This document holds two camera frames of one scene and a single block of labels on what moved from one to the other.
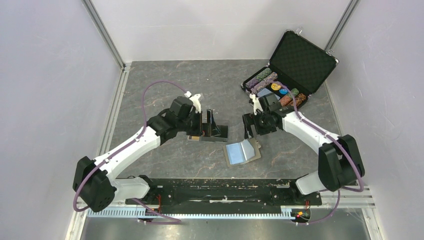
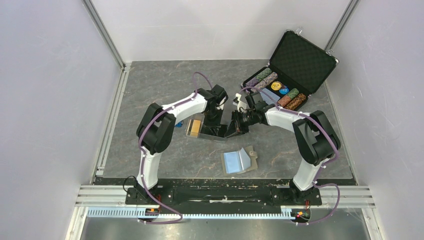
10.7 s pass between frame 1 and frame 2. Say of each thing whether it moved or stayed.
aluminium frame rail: stayed
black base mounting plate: stayed
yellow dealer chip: stayed
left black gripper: moved
